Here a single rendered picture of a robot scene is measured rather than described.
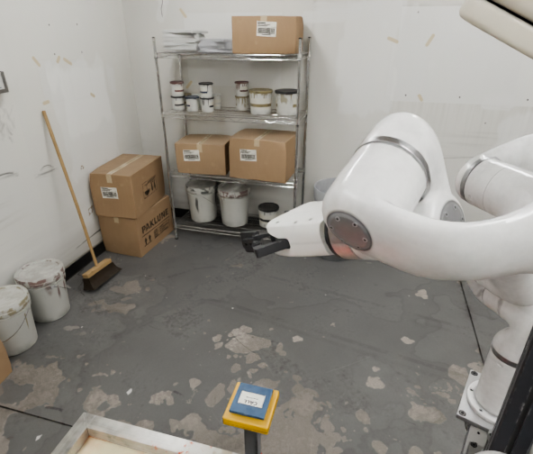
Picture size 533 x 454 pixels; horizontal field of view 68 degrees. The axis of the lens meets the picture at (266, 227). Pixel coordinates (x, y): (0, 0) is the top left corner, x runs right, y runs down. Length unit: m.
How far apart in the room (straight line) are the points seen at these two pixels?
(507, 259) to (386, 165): 0.12
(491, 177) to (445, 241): 0.41
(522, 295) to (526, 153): 0.24
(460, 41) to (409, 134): 3.30
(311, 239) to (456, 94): 3.29
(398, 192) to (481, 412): 0.78
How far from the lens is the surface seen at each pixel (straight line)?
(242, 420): 1.19
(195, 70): 4.02
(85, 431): 1.22
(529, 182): 0.70
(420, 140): 0.39
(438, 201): 0.41
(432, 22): 3.65
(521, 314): 0.91
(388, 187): 0.34
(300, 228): 0.49
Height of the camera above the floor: 1.90
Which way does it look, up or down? 27 degrees down
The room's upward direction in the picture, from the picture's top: straight up
